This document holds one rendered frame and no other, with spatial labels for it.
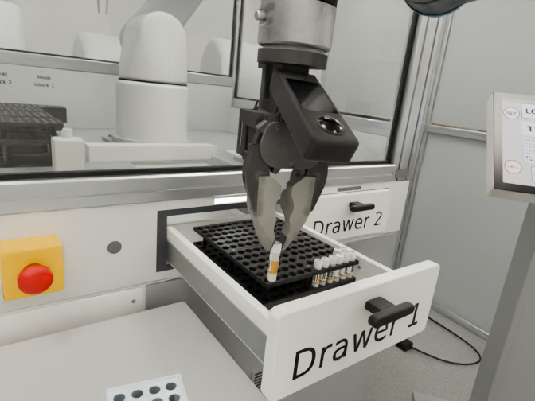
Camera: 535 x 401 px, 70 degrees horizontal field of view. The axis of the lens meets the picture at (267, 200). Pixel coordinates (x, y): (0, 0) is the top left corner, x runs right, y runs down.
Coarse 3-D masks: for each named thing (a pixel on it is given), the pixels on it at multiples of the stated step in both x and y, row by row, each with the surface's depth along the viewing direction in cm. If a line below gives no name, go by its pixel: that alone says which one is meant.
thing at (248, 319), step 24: (240, 216) 76; (168, 240) 66; (192, 240) 71; (192, 264) 59; (216, 264) 55; (360, 264) 63; (216, 288) 53; (240, 288) 49; (216, 312) 53; (240, 312) 48; (264, 312) 44; (240, 336) 48; (264, 336) 44
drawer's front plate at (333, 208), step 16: (368, 192) 93; (384, 192) 95; (320, 208) 84; (336, 208) 87; (384, 208) 97; (304, 224) 82; (320, 224) 85; (336, 224) 88; (352, 224) 92; (368, 224) 96; (384, 224) 99
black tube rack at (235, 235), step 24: (216, 240) 63; (240, 240) 64; (312, 240) 66; (240, 264) 55; (264, 264) 55; (288, 264) 56; (312, 264) 57; (264, 288) 52; (288, 288) 55; (312, 288) 56
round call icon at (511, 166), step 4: (504, 160) 99; (508, 160) 99; (512, 160) 98; (516, 160) 98; (504, 164) 98; (508, 164) 98; (512, 164) 98; (516, 164) 98; (520, 164) 98; (504, 168) 98; (508, 168) 98; (512, 168) 98; (516, 168) 97; (520, 168) 97; (504, 172) 97; (508, 172) 97; (512, 172) 97; (516, 172) 97; (520, 172) 97
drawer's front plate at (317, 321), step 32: (352, 288) 45; (384, 288) 48; (416, 288) 53; (288, 320) 39; (320, 320) 42; (352, 320) 46; (416, 320) 55; (288, 352) 40; (320, 352) 44; (352, 352) 48; (288, 384) 42
